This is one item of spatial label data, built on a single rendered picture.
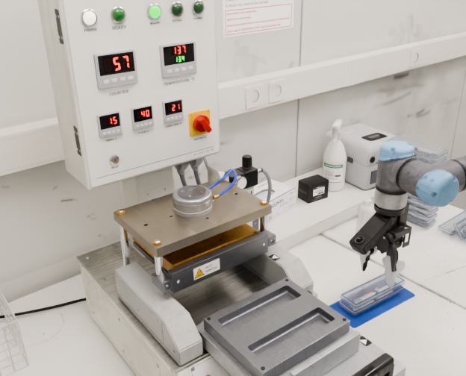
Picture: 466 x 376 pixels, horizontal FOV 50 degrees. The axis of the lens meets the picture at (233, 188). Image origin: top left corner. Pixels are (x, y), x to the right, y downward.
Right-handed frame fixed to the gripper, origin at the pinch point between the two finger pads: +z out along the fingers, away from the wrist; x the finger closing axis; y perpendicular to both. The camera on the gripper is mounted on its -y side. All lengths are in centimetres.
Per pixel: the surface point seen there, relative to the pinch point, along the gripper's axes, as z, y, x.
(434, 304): 7.5, 11.8, -10.2
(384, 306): 7.5, 1.0, -3.5
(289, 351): -17, -46, -22
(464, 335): 7.6, 8.0, -21.4
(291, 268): -16.5, -31.1, -3.8
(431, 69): -25, 116, 75
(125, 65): -56, -52, 23
